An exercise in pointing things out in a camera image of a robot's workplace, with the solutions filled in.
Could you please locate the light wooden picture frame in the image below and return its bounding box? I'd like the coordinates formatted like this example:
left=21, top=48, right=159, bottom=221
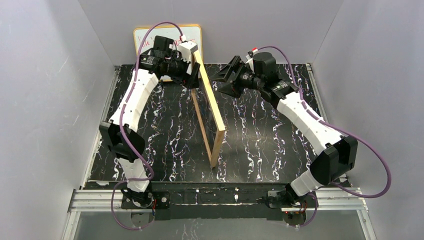
left=191, top=50, right=227, bottom=168

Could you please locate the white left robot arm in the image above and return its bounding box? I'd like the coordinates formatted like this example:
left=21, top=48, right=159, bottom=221
left=99, top=35, right=201, bottom=193

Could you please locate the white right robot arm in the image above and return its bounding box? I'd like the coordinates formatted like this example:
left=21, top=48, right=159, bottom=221
left=209, top=52, right=358, bottom=202

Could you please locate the orange rimmed whiteboard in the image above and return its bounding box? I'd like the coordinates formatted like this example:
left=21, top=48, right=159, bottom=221
left=134, top=22, right=189, bottom=84

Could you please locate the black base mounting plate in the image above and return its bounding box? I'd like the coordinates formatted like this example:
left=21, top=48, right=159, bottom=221
left=121, top=188, right=318, bottom=224

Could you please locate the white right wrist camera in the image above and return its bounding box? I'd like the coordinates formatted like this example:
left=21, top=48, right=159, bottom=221
left=245, top=47, right=258, bottom=72

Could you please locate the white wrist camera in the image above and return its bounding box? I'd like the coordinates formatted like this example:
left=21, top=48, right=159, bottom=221
left=245, top=47, right=258, bottom=72
left=176, top=40, right=199, bottom=63

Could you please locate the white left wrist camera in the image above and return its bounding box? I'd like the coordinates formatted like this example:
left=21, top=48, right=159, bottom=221
left=176, top=40, right=199, bottom=63

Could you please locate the aluminium front rail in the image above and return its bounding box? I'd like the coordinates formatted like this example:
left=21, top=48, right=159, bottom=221
left=68, top=187, right=368, bottom=212

